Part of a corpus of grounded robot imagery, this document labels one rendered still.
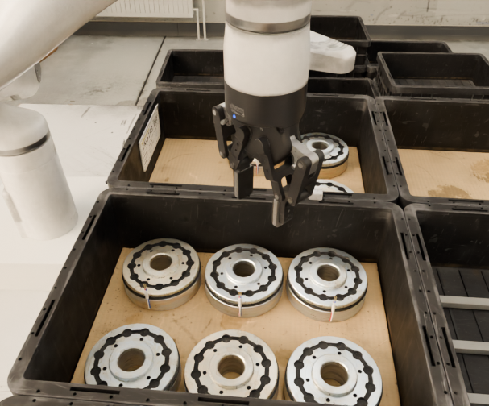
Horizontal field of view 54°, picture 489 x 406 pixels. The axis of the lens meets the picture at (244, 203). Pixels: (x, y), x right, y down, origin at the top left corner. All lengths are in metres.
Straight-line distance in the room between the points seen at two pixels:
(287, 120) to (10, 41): 0.23
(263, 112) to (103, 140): 0.84
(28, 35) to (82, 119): 1.03
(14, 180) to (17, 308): 0.22
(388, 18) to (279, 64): 3.42
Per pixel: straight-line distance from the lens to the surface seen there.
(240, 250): 0.67
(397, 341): 0.61
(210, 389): 0.54
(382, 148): 0.76
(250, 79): 0.41
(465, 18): 3.97
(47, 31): 0.32
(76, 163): 1.16
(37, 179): 0.80
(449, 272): 0.74
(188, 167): 0.87
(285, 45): 0.40
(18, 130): 0.76
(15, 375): 0.51
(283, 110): 0.42
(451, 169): 0.94
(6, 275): 0.89
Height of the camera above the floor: 1.33
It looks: 40 degrees down
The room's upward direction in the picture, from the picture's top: straight up
